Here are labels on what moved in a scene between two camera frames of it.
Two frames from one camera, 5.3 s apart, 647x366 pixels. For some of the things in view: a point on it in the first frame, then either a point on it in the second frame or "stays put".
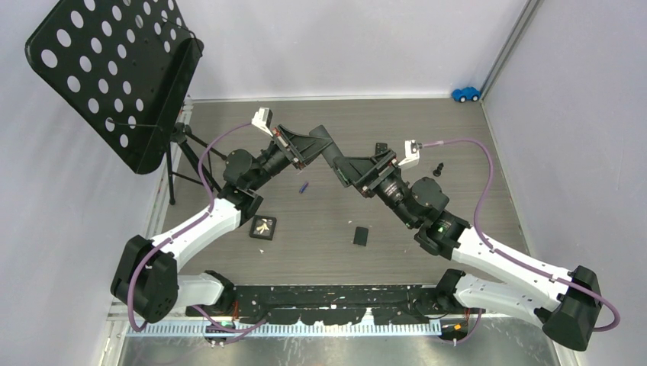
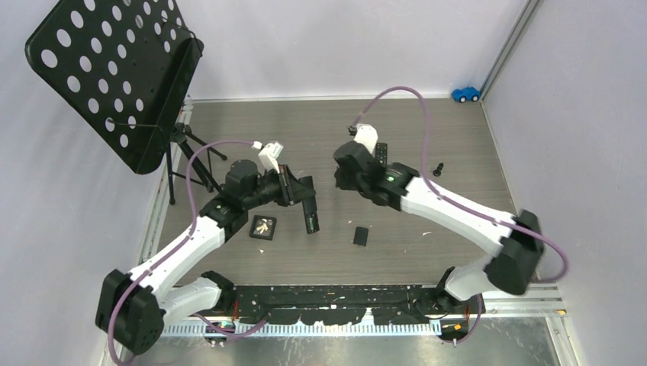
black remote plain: x=331 y=151 → x=310 y=215
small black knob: x=437 y=172 stays put
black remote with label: x=381 y=147 stays put
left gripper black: x=310 y=146 → x=289 y=193
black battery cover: x=361 y=235 stays put
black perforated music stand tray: x=129 y=64 stays put
